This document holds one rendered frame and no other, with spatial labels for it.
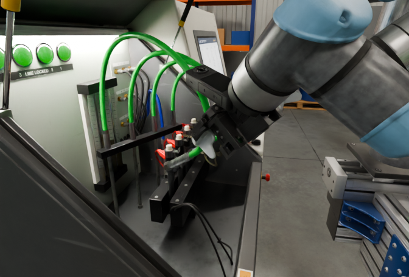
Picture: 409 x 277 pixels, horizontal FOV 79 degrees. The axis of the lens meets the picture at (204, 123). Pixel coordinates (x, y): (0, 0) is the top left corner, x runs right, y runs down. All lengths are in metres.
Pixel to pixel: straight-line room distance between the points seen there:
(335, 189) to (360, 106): 0.70
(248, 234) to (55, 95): 0.61
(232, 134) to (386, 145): 0.19
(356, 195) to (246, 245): 0.46
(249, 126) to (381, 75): 0.17
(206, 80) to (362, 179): 0.71
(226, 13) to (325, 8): 6.88
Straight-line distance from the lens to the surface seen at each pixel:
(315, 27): 0.25
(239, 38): 5.86
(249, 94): 0.31
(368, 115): 0.28
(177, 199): 0.74
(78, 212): 0.42
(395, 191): 1.02
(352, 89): 0.27
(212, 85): 0.39
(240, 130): 0.38
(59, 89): 0.76
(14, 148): 0.44
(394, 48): 0.40
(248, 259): 0.64
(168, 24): 1.01
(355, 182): 0.96
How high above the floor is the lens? 1.42
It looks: 20 degrees down
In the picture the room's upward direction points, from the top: straight up
